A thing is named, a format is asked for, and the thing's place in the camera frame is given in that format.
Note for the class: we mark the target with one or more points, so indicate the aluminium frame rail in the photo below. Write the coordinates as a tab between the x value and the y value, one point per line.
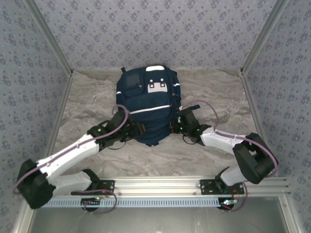
158	184

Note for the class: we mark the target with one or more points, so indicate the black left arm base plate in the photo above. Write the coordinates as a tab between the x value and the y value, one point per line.
108	185

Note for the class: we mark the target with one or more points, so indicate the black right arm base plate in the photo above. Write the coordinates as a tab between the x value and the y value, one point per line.
206	187

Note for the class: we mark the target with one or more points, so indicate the grey metal lower shelf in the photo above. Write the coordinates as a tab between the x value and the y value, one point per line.
158	221

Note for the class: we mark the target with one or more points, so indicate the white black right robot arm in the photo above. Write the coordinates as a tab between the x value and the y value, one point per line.
252	157

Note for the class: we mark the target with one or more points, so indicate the aluminium corner post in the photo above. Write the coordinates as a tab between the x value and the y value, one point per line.
264	36
50	36

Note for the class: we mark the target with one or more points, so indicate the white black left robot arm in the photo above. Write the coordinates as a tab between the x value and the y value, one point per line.
68	150

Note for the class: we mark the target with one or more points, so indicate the navy blue backpack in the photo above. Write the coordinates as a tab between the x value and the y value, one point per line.
150	116

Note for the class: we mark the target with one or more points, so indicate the small controller board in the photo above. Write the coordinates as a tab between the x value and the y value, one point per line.
91	202
228	203

